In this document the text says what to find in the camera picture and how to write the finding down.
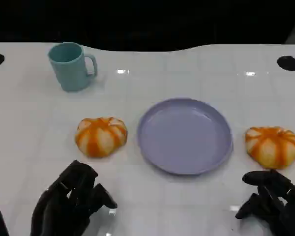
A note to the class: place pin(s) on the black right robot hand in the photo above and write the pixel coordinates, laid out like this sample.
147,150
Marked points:
285,206

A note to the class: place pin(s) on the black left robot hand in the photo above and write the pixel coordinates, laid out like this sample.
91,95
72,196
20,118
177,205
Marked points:
61,206

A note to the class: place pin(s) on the orange white toy bread roll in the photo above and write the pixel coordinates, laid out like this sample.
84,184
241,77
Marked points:
100,137
273,147

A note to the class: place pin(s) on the lilac plate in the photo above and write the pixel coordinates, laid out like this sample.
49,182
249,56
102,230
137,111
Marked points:
184,137

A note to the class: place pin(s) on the pale green mug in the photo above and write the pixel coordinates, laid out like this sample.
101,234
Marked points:
71,76

